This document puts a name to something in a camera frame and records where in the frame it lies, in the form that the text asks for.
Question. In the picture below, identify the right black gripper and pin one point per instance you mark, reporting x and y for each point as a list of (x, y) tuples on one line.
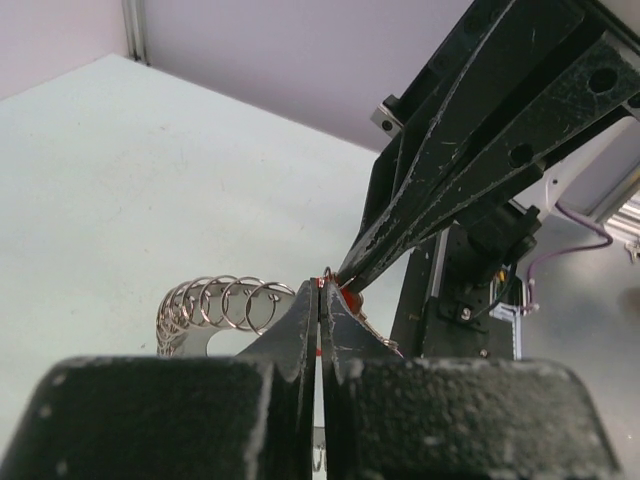
[(515, 88)]

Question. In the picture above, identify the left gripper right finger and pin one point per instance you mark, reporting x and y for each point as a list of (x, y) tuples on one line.
[(390, 417)]

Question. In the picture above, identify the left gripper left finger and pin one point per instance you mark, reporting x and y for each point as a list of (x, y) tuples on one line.
[(247, 416)]

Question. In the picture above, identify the red key tag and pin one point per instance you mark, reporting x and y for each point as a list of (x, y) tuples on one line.
[(353, 300)]

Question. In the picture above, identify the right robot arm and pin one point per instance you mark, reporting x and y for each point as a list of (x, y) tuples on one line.
[(495, 260)]

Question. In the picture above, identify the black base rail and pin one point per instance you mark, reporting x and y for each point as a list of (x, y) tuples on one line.
[(422, 281)]

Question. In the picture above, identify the left aluminium frame post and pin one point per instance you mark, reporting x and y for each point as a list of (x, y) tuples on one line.
[(134, 14)]

